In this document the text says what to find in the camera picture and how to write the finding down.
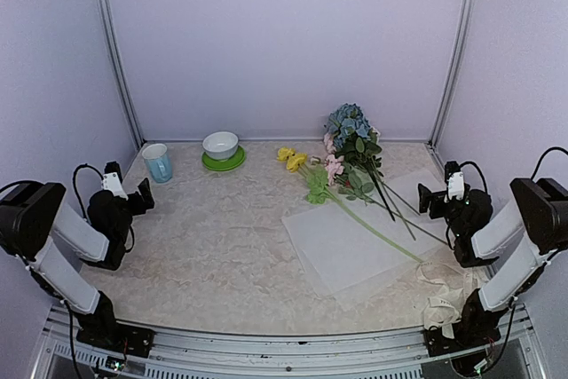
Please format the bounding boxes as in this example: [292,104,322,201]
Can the pink fake rose stem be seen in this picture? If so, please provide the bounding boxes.
[323,127,416,241]
[312,154,441,257]

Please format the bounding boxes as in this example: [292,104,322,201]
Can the blue hydrangea fake flower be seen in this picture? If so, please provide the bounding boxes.
[324,104,395,221]

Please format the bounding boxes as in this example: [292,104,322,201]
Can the yellow fake flower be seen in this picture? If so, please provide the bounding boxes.
[277,146,425,264]

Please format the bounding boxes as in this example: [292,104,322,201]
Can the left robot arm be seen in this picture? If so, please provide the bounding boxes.
[1,162,154,358]

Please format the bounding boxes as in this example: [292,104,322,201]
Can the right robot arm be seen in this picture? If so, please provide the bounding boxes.
[417,161,567,378]

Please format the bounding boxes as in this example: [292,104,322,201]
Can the light blue mug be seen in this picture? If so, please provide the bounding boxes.
[141,143,173,184]

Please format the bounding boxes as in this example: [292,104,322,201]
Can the white bowl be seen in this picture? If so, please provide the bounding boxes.
[202,131,239,161]

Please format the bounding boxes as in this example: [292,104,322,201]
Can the green plate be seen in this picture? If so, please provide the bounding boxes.
[201,146,246,171]

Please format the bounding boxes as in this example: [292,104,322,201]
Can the cream ribbon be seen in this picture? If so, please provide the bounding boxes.
[415,262,479,340]

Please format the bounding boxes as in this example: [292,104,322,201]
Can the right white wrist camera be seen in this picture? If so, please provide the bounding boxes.
[446,170,465,201]

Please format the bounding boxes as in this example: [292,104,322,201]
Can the aluminium front rail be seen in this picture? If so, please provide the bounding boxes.
[26,306,549,378]

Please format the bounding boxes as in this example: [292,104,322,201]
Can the right aluminium frame post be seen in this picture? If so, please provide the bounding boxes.
[429,0,475,152]

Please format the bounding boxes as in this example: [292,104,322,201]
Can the aluminium frame post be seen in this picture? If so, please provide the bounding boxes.
[97,0,146,150]
[429,0,475,152]

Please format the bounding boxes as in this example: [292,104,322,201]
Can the left aluminium frame post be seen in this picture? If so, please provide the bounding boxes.
[97,0,146,150]

